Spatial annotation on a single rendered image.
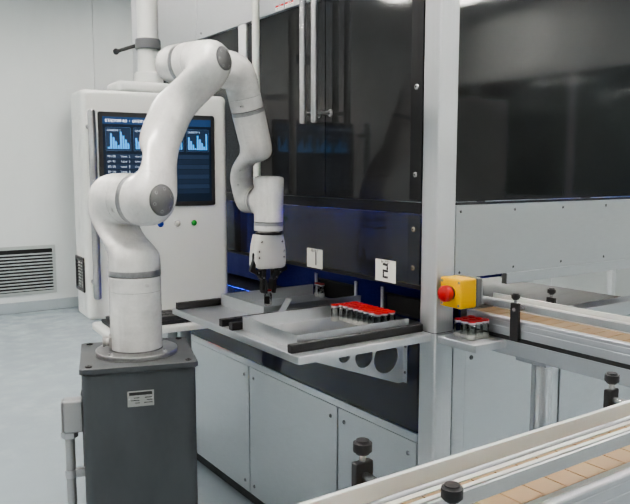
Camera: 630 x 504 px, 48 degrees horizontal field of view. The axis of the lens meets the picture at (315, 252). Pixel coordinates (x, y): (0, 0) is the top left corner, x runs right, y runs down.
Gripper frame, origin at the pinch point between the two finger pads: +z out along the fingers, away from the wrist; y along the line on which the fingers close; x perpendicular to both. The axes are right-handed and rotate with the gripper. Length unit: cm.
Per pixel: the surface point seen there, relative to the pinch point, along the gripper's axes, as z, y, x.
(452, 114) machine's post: -47, -24, 48
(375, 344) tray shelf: 8.0, -2.2, 46.7
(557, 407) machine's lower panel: 35, -72, 48
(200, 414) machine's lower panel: 68, -21, -90
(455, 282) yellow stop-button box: -7, -19, 55
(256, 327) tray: 6.2, 17.0, 23.1
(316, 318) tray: 7.4, -6.0, 16.3
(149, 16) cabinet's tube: -84, 12, -59
